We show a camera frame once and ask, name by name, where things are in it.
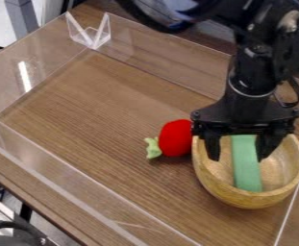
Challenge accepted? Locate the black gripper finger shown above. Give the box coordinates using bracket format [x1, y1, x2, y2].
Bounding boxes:
[200, 133, 220, 161]
[255, 128, 287, 160]

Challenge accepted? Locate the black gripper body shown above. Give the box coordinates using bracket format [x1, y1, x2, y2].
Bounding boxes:
[189, 96, 299, 138]

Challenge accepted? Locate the green foam block stick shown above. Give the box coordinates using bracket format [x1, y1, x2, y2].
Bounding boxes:
[231, 135, 262, 192]

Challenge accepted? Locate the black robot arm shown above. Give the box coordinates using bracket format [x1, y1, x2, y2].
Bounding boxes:
[116, 0, 299, 160]

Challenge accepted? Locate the light wooden bowl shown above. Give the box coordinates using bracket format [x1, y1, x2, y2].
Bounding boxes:
[191, 135, 299, 209]

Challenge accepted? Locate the red plush strawberry toy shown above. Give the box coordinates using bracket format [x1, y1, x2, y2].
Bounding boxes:
[144, 119, 192, 160]

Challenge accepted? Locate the black device bottom left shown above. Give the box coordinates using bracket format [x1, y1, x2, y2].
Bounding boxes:
[0, 219, 60, 246]

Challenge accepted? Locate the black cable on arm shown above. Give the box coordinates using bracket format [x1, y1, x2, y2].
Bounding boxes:
[274, 76, 299, 110]

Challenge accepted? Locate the clear acrylic tray enclosure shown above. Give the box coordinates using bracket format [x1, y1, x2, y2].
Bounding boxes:
[0, 5, 299, 246]

